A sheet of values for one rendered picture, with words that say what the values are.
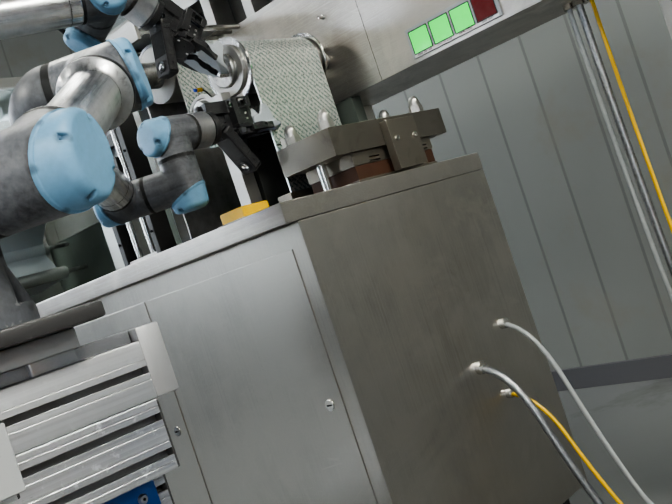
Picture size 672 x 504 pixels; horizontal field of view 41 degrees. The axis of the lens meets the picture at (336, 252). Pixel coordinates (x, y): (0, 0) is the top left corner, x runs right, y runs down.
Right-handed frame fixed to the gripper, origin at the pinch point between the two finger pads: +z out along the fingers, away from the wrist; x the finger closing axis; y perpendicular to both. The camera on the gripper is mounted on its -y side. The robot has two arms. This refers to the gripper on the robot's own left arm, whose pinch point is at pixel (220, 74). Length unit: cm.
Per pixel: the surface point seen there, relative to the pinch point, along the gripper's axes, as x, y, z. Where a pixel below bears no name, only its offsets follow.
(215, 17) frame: 34, 45, 12
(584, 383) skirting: 35, 11, 203
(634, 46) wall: -25, 93, 130
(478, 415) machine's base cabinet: -31, -60, 63
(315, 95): -4.8, 7.7, 23.0
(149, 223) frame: 29.4, -25.0, 9.1
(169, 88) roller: 23.6, 7.1, 0.5
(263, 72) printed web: -4.7, 3.8, 7.7
